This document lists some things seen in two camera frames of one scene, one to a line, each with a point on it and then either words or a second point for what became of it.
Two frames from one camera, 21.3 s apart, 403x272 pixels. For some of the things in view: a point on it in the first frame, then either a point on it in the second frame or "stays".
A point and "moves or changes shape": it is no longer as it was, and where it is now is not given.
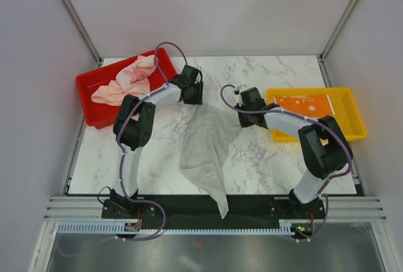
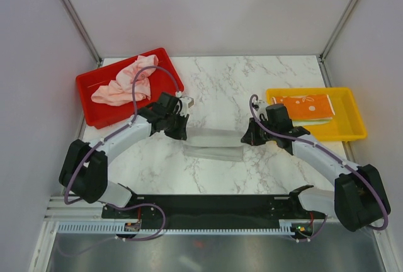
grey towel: (212, 129) moves or changes shape
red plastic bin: (104, 116) stays
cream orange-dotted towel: (315, 105) stays
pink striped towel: (132, 79) stays
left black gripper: (198, 101) to (181, 133)
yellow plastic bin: (342, 102) stays
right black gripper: (244, 123) to (250, 136)
